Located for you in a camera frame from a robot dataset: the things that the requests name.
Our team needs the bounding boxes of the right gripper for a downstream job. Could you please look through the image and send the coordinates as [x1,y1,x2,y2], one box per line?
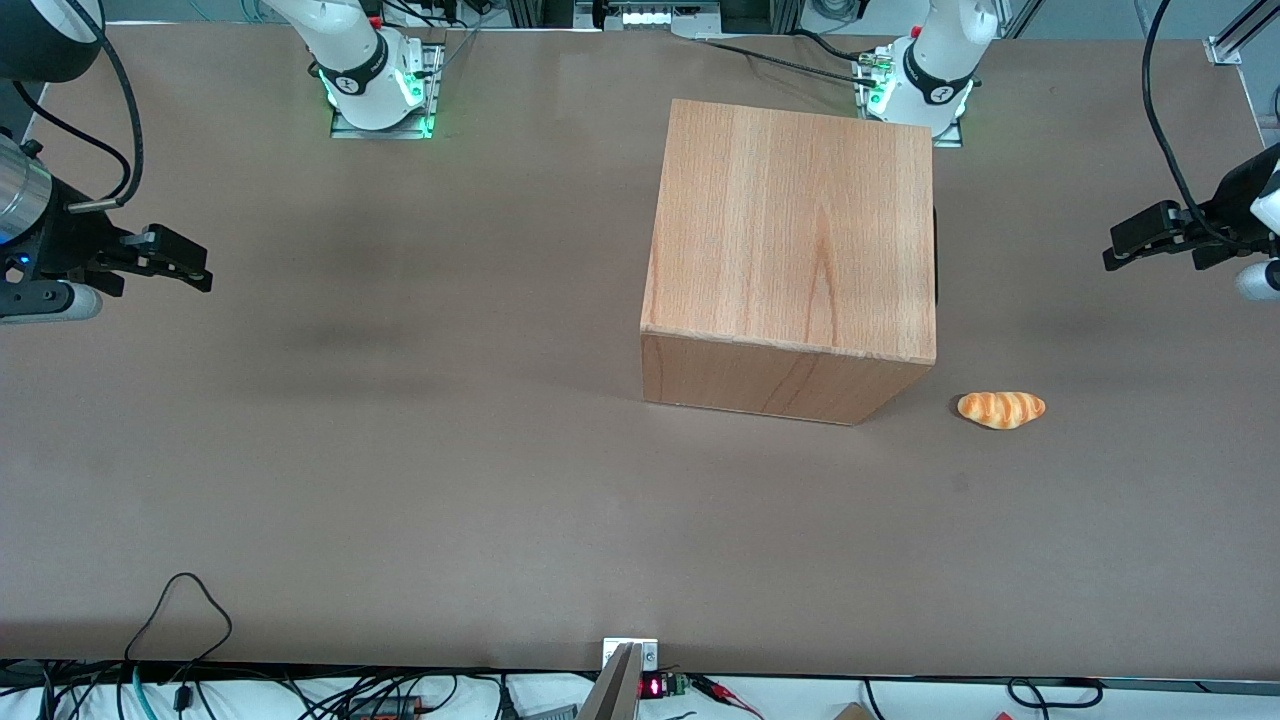
[0,184,214,297]

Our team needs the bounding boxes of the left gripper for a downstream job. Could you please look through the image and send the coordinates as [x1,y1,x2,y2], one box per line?
[1102,145,1280,273]

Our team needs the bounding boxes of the light wooden drawer cabinet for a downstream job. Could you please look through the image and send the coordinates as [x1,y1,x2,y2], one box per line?
[640,98,939,427]

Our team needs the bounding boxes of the orange striped bread toy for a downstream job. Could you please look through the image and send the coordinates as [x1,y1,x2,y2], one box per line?
[957,390,1047,431]

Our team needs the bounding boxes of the orange black device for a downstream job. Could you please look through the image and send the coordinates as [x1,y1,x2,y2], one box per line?
[345,694,423,720]

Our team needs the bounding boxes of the lit device behind table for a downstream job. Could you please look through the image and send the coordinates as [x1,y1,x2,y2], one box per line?
[605,2,696,29]

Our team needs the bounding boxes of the grey slanted beam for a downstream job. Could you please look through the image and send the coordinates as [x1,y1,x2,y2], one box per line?
[577,643,642,720]

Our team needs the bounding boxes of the red black clip leads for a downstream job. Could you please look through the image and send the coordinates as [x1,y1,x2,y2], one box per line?
[688,676,766,720]

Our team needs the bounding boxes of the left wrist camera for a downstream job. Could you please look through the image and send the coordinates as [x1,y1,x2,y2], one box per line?
[1236,259,1280,304]

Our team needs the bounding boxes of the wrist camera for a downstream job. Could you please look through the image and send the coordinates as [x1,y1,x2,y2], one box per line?
[0,283,104,325]
[1236,259,1280,304]

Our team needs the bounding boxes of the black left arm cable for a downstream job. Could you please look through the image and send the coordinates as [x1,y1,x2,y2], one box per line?
[1141,0,1246,251]

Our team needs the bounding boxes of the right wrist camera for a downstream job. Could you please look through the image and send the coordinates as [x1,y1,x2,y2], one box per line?
[0,283,104,325]

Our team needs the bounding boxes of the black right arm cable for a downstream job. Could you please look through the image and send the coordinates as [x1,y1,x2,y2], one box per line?
[12,0,145,213]

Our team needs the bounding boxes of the aluminium frame profile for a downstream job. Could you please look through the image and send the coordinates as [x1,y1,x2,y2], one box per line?
[1204,0,1280,67]

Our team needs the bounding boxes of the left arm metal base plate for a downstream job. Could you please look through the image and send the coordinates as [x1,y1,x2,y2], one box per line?
[853,48,967,150]

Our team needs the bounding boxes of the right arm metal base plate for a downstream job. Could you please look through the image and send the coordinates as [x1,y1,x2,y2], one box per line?
[329,40,447,141]

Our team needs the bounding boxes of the black looped table cable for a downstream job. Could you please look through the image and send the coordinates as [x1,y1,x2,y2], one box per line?
[123,572,234,669]

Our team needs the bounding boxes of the black cable to arm base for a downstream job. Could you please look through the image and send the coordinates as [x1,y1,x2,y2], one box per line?
[697,38,883,89]

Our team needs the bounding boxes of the black curled cable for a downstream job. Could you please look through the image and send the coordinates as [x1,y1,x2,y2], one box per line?
[1006,677,1105,710]

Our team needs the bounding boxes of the small metal bracket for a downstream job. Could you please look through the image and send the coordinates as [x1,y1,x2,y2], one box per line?
[602,637,660,674]

